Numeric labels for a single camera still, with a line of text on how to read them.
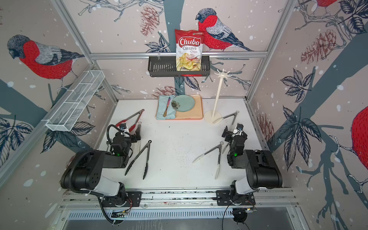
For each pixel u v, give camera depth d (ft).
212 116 3.52
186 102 3.90
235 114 3.61
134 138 2.73
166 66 3.12
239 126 2.53
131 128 3.27
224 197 2.39
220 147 3.03
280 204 2.40
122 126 2.56
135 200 2.40
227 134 2.72
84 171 1.48
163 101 3.87
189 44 2.74
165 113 3.62
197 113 3.64
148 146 3.03
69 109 2.43
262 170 1.49
